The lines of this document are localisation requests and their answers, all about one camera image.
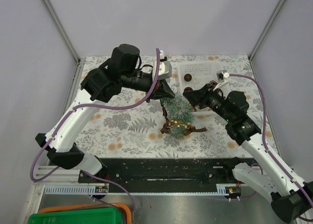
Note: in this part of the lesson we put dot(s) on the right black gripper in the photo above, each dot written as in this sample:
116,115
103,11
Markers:
202,95

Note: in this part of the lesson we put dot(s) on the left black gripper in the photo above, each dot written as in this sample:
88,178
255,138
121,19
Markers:
162,91

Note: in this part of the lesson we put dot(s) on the brown shiny bauble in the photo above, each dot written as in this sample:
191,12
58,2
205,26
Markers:
187,77

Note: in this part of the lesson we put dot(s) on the white plastic basket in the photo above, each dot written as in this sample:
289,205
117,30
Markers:
202,73

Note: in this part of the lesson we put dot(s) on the small green christmas tree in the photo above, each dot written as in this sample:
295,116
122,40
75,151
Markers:
178,108

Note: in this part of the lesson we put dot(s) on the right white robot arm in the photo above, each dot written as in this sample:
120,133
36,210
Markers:
289,195

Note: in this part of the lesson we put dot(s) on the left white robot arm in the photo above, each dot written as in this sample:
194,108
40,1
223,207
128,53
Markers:
59,142

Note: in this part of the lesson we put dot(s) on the orange plastic bin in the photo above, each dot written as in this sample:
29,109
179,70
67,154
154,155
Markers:
125,210

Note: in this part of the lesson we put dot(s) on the green plastic bin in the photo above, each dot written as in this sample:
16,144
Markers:
89,216

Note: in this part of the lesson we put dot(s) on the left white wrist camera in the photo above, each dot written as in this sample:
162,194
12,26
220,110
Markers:
165,67

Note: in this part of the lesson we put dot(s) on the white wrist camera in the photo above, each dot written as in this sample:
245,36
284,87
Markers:
165,67
223,79

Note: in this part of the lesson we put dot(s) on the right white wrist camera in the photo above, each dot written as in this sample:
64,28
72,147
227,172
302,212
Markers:
223,79

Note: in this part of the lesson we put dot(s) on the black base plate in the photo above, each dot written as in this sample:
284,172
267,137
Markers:
153,176

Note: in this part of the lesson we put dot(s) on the white slotted cable duct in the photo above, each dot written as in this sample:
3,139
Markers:
76,189

